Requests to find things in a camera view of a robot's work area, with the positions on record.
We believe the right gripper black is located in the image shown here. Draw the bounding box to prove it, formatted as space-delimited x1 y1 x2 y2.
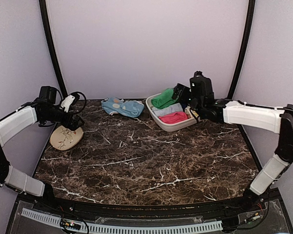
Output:
173 83 202 116

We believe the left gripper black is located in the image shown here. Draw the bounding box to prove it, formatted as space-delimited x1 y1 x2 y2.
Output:
42 107 84 131

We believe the green towel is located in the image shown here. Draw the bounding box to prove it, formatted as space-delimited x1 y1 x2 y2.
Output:
151 88 176 109

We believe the yellow-green crocodile towel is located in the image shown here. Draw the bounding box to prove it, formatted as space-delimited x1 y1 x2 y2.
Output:
184 106 199 121

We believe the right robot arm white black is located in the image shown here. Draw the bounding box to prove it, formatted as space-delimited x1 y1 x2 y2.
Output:
172 71 293 212

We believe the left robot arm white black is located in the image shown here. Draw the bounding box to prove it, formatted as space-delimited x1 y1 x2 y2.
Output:
0 86 84 213

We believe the lavender rolled towel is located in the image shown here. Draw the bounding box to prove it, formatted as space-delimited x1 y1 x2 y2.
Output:
152 103 183 117

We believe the beige embroidered round cloth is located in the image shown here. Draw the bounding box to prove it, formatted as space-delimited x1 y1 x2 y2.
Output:
50 126 84 151

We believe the pink rolled towel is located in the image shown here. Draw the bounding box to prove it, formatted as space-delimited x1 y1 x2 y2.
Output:
159 112 188 124

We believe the white plastic basin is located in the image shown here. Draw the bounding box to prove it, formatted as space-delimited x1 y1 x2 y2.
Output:
146 93 197 132

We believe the light blue patterned towel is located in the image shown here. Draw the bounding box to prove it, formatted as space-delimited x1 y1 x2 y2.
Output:
101 97 144 118

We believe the small circuit board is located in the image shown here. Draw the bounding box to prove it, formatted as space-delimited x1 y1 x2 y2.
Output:
59 219 81 230

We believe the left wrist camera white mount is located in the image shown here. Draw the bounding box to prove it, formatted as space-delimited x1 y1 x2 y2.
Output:
60 94 80 113

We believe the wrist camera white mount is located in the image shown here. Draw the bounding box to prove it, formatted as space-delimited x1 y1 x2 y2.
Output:
60 94 80 113
194 71 204 78

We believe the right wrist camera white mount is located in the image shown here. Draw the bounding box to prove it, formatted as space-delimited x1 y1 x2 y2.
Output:
194 71 204 78

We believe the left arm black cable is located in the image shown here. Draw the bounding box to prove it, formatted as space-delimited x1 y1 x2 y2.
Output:
38 89 87 127

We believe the black front rail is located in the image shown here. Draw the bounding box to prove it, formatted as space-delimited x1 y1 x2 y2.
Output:
14 188 283 220

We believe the white slotted cable duct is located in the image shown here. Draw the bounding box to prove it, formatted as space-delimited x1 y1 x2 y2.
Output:
20 208 223 234

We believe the right black frame post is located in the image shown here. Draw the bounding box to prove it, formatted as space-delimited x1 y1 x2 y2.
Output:
227 0 256 99

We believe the black frame post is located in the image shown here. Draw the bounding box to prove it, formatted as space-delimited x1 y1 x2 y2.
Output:
39 0 68 97
227 0 256 99

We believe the left black frame post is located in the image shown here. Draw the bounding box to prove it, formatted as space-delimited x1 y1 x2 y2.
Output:
39 0 68 97

